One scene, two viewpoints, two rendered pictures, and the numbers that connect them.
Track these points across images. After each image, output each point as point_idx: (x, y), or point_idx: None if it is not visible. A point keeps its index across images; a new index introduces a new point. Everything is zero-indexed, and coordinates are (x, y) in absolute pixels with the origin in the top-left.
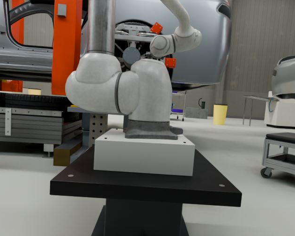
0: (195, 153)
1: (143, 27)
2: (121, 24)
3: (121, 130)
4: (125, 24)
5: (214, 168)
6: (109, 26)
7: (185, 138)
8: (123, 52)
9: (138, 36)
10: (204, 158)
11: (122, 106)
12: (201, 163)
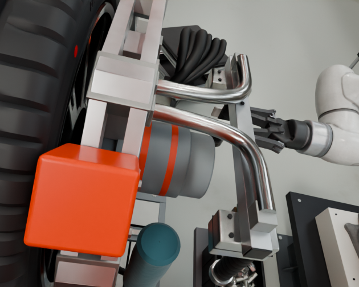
0: (309, 199)
1: (166, 8)
2: (64, 36)
3: None
4: (78, 16)
5: (350, 205)
6: None
7: None
8: (207, 188)
9: (249, 111)
10: (323, 199)
11: None
12: (341, 209)
